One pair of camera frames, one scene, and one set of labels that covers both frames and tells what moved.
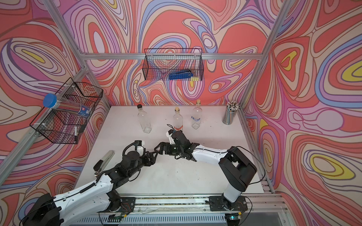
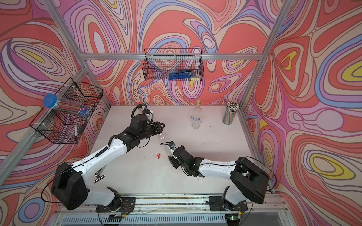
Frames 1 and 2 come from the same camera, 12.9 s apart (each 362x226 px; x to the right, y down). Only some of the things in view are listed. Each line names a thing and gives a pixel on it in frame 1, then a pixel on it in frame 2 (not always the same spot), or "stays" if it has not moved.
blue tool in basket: [181, 75] stays
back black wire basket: [159, 62] stays
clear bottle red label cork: [177, 120] → [164, 138]
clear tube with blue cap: [51, 100] stays
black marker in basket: [76, 138] stays
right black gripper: [162, 145] → [173, 162]
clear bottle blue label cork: [196, 115] stays
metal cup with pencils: [232, 108] stays
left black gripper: [152, 159] → [157, 129]
